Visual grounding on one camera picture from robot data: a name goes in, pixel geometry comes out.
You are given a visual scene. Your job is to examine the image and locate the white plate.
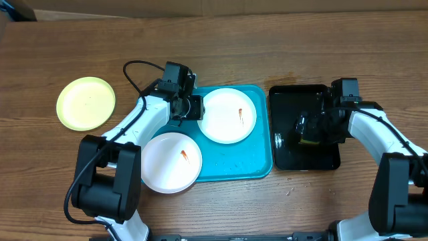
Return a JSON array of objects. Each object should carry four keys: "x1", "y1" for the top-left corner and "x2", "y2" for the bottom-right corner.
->
[
  {"x1": 141, "y1": 133, "x2": 203, "y2": 194},
  {"x1": 197, "y1": 88, "x2": 257, "y2": 144}
]

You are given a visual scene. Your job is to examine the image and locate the light green plate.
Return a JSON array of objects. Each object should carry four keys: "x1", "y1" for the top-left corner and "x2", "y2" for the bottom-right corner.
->
[{"x1": 56, "y1": 76, "x2": 116, "y2": 131}]

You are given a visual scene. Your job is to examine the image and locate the green yellow sponge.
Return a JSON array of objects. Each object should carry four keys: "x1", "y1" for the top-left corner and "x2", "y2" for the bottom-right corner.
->
[{"x1": 299, "y1": 134, "x2": 320, "y2": 145}]

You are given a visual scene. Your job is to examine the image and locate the dark object top left corner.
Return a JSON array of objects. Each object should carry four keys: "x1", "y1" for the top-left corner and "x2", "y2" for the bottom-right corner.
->
[{"x1": 1, "y1": 0, "x2": 37, "y2": 22}]

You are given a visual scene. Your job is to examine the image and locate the teal plastic tray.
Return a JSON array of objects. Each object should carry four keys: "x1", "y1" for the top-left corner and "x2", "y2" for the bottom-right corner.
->
[{"x1": 154, "y1": 85, "x2": 274, "y2": 182}]

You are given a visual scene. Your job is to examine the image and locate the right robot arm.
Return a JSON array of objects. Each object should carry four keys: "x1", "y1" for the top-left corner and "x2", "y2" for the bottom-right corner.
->
[{"x1": 295, "y1": 101, "x2": 427, "y2": 240}]

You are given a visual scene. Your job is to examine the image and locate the black water tray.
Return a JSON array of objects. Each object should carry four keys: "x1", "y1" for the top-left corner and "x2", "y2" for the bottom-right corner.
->
[{"x1": 269, "y1": 84, "x2": 340, "y2": 171}]

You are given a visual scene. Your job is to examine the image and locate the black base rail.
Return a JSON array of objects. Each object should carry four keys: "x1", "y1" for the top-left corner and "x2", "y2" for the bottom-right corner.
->
[{"x1": 146, "y1": 230, "x2": 339, "y2": 241}]

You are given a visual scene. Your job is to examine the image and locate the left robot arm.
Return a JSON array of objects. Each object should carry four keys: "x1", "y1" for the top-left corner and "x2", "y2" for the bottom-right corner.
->
[{"x1": 64, "y1": 76, "x2": 204, "y2": 240}]

